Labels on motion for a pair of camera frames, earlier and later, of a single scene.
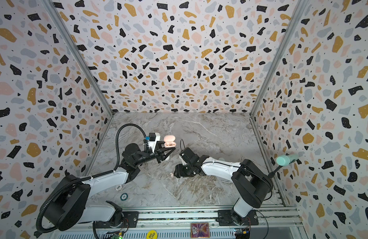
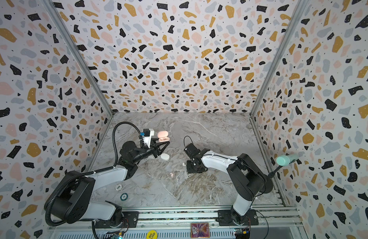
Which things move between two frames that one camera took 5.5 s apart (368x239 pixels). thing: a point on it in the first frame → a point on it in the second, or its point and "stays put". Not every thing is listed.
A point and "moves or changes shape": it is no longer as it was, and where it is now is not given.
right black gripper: x=185 y=168 → x=191 y=152
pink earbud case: x=169 y=141 moves or changes shape
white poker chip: x=118 y=187 stays put
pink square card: x=200 y=230 stays put
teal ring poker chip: x=124 y=196 stays put
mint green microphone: x=282 y=160 stays put
